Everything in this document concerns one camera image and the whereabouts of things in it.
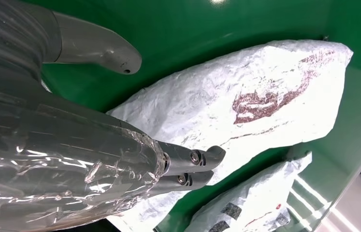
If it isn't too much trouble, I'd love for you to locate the aluminium conveyor frame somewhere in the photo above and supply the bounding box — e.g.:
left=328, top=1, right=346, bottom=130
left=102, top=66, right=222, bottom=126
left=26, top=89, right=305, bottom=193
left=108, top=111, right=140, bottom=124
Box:
left=315, top=128, right=361, bottom=232

